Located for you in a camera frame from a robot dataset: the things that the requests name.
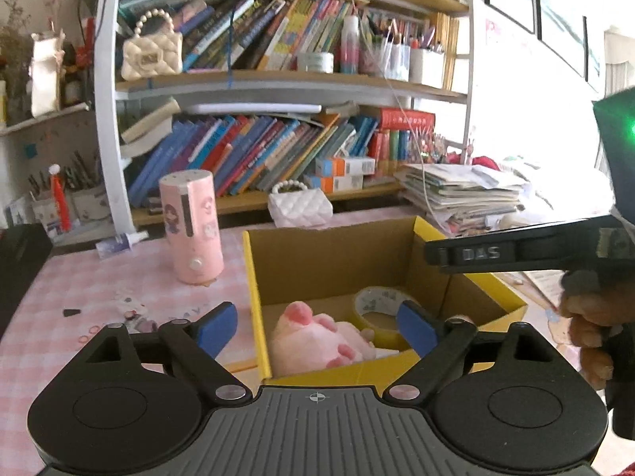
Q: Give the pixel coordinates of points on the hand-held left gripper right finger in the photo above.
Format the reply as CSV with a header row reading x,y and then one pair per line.
x,y
415,329

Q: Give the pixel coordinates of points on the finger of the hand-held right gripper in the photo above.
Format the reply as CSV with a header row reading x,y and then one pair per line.
x,y
536,248

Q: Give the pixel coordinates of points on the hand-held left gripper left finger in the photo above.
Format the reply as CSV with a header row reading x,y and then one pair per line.
x,y
216,328

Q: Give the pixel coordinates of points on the pink plush paw toy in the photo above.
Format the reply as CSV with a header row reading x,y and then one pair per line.
x,y
307,342

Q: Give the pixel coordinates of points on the yellow cardboard box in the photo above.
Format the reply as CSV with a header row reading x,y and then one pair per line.
x,y
322,263

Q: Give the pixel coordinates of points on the person's right hand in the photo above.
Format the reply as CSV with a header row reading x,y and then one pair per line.
x,y
588,327

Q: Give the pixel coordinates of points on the patterned tape roll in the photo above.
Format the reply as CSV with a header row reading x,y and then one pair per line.
x,y
369,302

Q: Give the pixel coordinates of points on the stack of papers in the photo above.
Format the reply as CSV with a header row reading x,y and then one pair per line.
x,y
461,193

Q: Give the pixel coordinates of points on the pink cylindrical humidifier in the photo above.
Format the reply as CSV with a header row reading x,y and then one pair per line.
x,y
191,228

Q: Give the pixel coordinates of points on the small clear spray bottle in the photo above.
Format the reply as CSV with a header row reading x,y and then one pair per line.
x,y
119,244

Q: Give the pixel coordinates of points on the small black cap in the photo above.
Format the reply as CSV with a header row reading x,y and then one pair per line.
x,y
72,312

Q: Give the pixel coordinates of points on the box of coloured pencils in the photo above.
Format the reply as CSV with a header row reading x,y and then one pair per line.
x,y
430,146

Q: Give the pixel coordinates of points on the white quilted handbag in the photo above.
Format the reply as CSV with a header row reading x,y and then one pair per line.
x,y
300,208

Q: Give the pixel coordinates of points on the pink checked tablecloth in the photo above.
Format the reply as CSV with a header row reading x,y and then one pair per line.
x,y
74,277

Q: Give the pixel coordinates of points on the orange and white carton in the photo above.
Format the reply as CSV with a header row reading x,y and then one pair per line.
x,y
332,183
345,166

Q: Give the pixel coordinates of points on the white desk pen organizer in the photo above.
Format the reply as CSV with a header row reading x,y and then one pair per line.
x,y
89,203

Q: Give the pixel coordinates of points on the row of leaning colourful books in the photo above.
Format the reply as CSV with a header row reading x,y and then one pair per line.
x,y
258,153

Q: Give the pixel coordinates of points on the red book set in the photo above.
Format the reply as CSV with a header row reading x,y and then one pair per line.
x,y
407,121

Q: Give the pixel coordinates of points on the red tassel pen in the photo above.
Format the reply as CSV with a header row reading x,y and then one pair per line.
x,y
60,198

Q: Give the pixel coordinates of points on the black flat case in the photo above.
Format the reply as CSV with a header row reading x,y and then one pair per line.
x,y
20,267

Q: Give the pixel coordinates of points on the white pen cup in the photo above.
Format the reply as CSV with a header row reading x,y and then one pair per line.
x,y
426,67

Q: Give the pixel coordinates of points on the clear holder of pens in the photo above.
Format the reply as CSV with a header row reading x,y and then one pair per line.
x,y
387,57

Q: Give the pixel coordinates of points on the white bookshelf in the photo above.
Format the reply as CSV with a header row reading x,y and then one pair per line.
x,y
106,109

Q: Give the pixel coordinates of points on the pink and blue tall bottle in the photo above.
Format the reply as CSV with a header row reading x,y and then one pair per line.
x,y
350,44

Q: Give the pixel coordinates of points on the round white tin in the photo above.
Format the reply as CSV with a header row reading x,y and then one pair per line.
x,y
315,62

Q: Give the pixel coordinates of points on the row of yellow-spined books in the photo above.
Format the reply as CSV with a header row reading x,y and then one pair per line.
x,y
258,29

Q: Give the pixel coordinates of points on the white carton-shaped box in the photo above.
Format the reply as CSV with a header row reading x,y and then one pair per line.
x,y
47,74

